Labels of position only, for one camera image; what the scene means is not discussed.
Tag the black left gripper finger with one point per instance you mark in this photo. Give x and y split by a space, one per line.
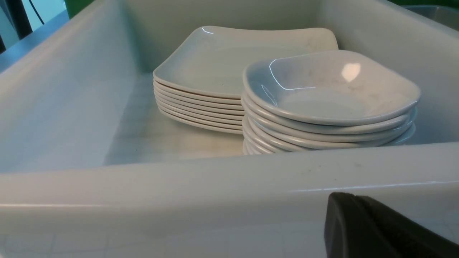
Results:
362 227

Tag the stack of white bowls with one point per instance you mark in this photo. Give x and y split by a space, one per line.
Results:
326 100

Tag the stack of white square plates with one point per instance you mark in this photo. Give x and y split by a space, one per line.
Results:
200 84

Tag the teal plastic bin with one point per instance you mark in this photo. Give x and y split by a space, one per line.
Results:
446 16

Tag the large white plastic tub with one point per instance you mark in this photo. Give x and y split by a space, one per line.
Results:
91 169

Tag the green cloth backdrop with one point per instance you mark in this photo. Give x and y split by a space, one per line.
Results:
76 6

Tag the black tripod leg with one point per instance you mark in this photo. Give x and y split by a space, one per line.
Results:
16 13

